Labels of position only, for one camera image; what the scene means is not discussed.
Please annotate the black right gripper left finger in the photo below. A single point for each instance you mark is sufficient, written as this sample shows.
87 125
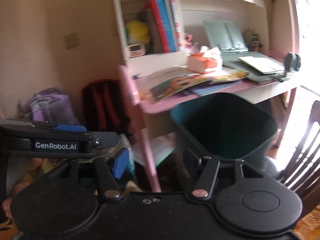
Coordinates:
108 171

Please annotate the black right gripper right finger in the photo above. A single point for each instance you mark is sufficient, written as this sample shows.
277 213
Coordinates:
204 171

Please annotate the person's left hand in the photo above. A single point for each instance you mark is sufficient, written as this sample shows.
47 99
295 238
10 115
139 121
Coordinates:
26 180

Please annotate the purple backpack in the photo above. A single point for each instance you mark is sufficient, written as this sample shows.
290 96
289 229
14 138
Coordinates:
49 105

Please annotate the red black backpack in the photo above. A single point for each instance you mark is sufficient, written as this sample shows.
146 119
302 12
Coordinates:
103 107

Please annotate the blue booklet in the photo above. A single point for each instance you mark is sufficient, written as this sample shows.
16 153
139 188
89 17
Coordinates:
209 88

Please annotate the dark wooden chair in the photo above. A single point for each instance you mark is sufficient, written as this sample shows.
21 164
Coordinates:
301 175

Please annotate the colourful farm picture book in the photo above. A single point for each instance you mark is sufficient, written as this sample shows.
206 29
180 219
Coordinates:
178 80

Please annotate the pink desk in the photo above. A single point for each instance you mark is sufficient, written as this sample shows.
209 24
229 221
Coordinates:
150 119

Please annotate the orange tissue pack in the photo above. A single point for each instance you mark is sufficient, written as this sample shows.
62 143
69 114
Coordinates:
206 60

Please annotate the open white notebook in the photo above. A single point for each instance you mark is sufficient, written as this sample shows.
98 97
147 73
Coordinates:
262 64

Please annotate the white digital timer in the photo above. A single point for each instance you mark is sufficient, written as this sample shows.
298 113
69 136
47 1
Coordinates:
135 50

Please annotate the grey green book stand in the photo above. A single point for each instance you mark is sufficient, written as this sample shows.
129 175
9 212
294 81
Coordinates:
227 37

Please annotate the yellow plush toy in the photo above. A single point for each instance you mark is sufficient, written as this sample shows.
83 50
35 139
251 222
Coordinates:
137 32

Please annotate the white shelf hutch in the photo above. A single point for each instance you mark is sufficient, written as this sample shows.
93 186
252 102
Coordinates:
247 14

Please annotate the row of upright books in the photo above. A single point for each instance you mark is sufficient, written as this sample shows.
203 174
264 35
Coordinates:
162 20

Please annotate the beige wall switch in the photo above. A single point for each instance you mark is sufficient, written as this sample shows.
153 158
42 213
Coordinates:
71 40

